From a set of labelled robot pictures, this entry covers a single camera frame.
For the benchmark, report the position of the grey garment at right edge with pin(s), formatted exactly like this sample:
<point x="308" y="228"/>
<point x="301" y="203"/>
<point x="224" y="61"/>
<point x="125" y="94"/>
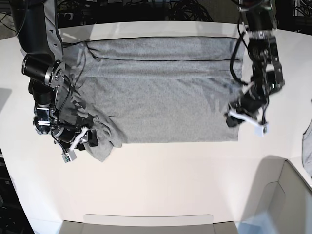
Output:
<point x="307" y="150"/>

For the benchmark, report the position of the grey plastic bin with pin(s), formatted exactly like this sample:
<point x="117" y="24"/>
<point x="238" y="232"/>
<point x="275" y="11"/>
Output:
<point x="280" y="201"/>

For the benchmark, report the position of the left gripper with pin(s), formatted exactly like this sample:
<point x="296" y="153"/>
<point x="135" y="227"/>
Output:
<point x="246" y="104"/>

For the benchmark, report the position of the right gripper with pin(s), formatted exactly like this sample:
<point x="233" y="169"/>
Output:
<point x="70" y="139"/>

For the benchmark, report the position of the grey T-shirt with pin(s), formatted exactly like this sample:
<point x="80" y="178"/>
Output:
<point x="152" y="90"/>

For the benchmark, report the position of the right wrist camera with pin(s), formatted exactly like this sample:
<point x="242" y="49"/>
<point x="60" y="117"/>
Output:
<point x="69" y="156"/>

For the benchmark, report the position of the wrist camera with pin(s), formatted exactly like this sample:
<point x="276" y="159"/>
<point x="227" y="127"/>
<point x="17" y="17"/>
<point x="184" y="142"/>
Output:
<point x="261" y="130"/>
<point x="69" y="156"/>

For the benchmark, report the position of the black cable bundle background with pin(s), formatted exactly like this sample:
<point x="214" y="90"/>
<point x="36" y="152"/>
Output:
<point x="188" y="10"/>

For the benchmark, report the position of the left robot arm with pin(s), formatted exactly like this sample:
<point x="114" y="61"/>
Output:
<point x="267" y="78"/>

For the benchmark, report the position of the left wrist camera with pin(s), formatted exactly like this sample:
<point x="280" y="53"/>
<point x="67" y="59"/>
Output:
<point x="261" y="130"/>

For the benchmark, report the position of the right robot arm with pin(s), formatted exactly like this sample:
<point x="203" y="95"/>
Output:
<point x="37" y="31"/>

